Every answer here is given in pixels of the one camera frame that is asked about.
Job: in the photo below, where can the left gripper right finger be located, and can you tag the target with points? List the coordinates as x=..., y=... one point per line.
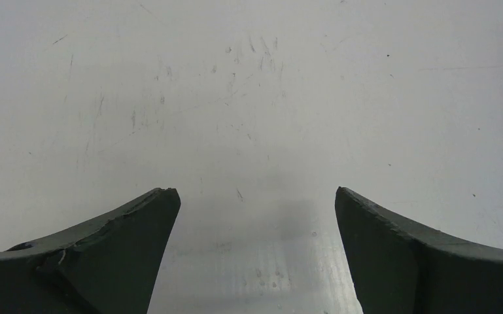
x=399, y=265

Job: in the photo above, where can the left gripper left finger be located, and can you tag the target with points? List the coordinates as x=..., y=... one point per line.
x=108, y=264

